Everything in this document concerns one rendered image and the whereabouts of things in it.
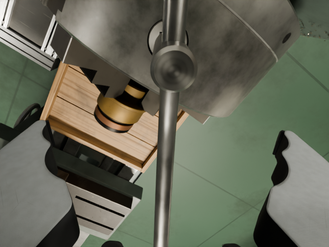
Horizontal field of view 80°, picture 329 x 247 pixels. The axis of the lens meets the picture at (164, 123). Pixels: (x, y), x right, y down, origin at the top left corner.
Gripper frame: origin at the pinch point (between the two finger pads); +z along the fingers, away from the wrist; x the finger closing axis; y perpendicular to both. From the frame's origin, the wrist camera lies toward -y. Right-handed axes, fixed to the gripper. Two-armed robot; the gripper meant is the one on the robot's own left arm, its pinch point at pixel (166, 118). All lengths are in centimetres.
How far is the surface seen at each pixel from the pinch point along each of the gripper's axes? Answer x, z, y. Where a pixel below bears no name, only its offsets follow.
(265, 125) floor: 87, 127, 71
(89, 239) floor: -77, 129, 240
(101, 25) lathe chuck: -5.6, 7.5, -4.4
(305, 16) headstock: 18.1, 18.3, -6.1
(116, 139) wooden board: -13, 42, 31
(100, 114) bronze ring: -10.5, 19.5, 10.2
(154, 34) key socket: -1.1, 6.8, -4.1
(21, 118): -52, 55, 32
